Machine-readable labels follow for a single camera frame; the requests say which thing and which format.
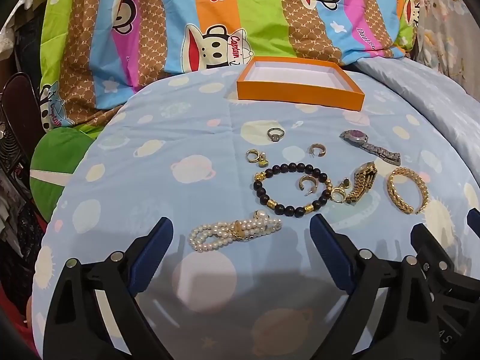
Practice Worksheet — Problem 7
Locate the gold chain bangle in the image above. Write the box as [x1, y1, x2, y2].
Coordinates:
[386, 167, 430, 215]

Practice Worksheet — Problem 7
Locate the blue planet print sheet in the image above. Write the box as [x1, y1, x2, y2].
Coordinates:
[32, 60, 480, 360]

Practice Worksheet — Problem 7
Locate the gold wristwatch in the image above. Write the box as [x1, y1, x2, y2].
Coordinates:
[345, 161, 378, 207]

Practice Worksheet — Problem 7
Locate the red cloth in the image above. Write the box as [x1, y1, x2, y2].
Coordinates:
[0, 289, 38, 360]

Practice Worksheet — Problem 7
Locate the gold heart charm earring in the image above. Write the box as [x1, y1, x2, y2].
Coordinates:
[330, 178, 353, 204]
[245, 149, 270, 167]

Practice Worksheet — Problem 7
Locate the black bead bracelet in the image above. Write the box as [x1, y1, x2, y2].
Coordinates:
[253, 162, 333, 217]

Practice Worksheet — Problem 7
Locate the colourful striped monkey blanket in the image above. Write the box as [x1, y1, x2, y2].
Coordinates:
[39, 0, 422, 136]

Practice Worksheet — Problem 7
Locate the white pearl bracelet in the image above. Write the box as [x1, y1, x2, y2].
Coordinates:
[188, 210, 283, 253]

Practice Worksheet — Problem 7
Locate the silver wristwatch purple face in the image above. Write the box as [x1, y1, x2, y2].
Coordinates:
[339, 129, 401, 166]

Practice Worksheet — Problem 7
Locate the orange cardboard box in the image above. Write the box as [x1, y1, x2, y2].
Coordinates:
[236, 57, 365, 112]

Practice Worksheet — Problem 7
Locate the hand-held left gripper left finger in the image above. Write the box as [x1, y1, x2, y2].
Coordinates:
[43, 216, 175, 360]

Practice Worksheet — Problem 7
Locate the plain light blue quilt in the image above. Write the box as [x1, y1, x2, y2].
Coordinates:
[354, 56, 480, 203]

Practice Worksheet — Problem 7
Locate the dark chair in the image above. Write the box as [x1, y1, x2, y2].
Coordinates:
[0, 73, 46, 196]

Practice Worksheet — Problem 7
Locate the grey floral cloth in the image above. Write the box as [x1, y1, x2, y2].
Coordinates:
[412, 0, 480, 98]

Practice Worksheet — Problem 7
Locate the green cushion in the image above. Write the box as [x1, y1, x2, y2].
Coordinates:
[30, 125, 98, 226]

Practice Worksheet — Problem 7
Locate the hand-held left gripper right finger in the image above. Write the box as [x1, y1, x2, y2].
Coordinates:
[309, 214, 437, 360]

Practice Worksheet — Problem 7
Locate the dark cloth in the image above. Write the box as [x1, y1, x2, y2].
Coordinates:
[0, 191, 49, 308]

